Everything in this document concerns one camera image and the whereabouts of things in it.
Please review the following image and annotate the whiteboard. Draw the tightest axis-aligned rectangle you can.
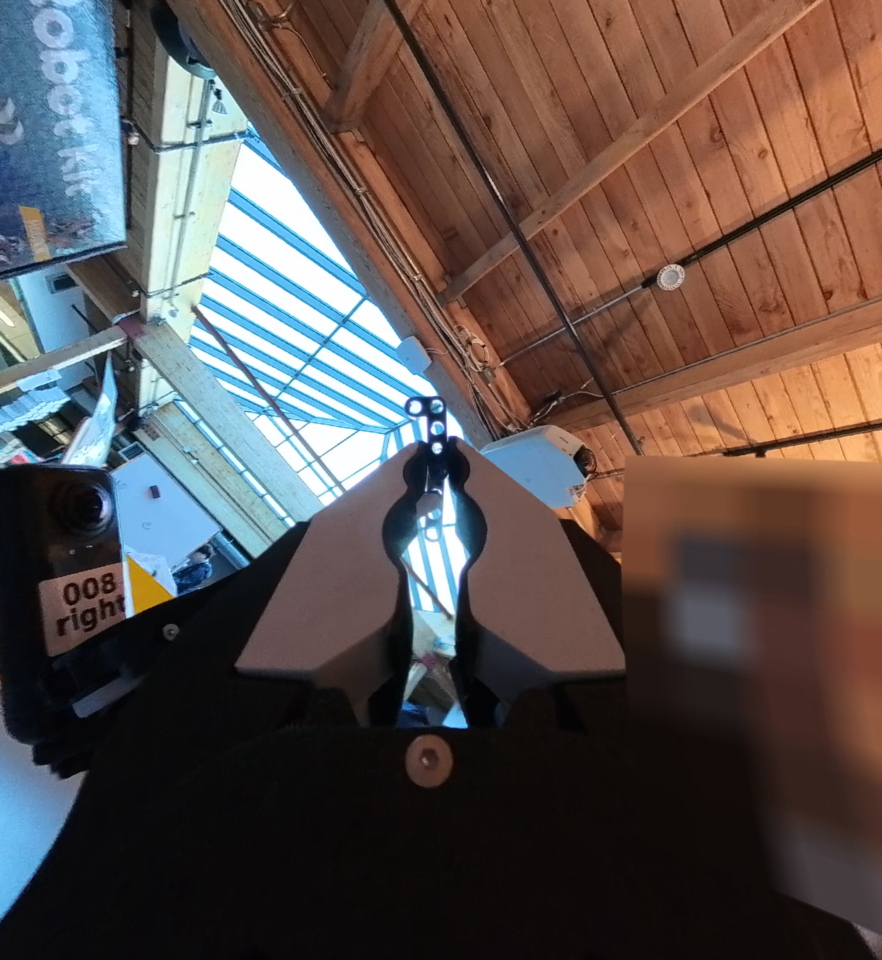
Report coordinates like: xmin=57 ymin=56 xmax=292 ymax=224
xmin=111 ymin=453 xmax=225 ymax=571

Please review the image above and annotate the robot kit box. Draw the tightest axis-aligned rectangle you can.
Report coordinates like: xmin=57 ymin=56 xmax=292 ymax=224
xmin=0 ymin=0 xmax=129 ymax=290

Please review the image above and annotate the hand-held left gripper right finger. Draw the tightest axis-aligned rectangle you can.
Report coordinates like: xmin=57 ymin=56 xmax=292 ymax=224
xmin=447 ymin=438 xmax=627 ymax=726

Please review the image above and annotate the grey desk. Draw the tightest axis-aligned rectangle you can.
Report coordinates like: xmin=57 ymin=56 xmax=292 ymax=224
xmin=0 ymin=708 xmax=93 ymax=960

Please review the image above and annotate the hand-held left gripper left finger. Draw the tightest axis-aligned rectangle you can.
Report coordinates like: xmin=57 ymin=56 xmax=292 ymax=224
xmin=234 ymin=442 xmax=421 ymax=727

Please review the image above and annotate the glass skylight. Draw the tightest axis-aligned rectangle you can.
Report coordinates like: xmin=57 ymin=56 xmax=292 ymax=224
xmin=186 ymin=123 xmax=487 ymax=609

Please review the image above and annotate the black building beam with pin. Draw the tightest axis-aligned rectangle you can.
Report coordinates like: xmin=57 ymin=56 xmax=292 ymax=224
xmin=403 ymin=396 xmax=448 ymax=545

